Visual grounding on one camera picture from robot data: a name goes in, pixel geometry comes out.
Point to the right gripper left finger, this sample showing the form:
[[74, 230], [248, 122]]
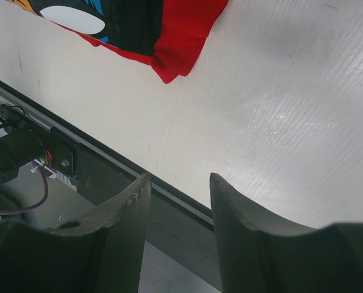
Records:
[[100, 251]]

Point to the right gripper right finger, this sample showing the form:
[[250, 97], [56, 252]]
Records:
[[260, 251]]

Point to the red t-shirt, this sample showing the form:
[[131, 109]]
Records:
[[185, 27]]

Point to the black daisy t-shirt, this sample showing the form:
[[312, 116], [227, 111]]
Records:
[[132, 26]]

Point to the aluminium rail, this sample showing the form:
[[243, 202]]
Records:
[[77, 137]]

